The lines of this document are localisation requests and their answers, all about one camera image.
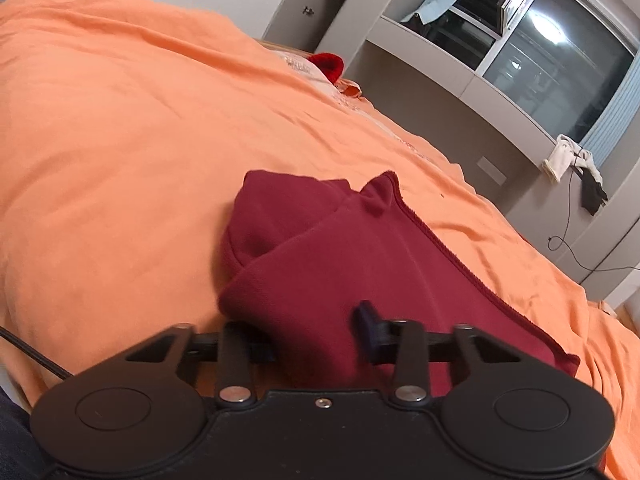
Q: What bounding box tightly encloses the large window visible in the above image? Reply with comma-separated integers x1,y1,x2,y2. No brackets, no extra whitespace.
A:
435,0,638,146

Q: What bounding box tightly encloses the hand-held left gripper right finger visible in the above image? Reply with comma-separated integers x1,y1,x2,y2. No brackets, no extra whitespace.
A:
352,300,523,406

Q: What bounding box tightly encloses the white wall socket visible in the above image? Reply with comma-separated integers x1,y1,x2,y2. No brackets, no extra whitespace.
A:
477,156,508,183

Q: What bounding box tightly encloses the white cloth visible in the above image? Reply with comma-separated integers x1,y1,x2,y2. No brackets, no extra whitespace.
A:
544,134,593,183

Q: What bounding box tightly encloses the orange blanket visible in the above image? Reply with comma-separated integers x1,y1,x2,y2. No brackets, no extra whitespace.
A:
0,0,640,480

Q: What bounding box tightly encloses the grey open cabinet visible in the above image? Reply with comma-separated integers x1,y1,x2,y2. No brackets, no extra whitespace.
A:
260,0,426,76

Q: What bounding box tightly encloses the grey cabinet door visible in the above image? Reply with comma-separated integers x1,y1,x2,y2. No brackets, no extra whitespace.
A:
261,0,332,51

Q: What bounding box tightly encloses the thin black cable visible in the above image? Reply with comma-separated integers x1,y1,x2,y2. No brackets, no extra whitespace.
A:
547,155,640,273

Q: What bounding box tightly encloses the bright red cloth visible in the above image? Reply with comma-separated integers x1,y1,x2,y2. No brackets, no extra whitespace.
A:
307,52,346,83

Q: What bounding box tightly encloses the black cloth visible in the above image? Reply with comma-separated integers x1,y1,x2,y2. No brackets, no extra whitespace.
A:
580,165,608,216

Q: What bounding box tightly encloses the person's left leg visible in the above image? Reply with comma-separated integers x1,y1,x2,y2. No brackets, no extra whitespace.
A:
0,390,46,480

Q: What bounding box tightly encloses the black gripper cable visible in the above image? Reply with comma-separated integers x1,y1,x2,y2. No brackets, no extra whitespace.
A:
0,326,73,380

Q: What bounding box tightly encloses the dark red long-sleeve shirt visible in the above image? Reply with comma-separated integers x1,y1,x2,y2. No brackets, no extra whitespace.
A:
217,170,581,396

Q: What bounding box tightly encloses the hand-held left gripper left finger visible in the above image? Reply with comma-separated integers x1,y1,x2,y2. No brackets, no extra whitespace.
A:
125,322,276,407

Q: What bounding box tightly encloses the light blue long curtain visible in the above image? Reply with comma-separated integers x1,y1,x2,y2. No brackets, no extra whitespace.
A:
582,50,640,168

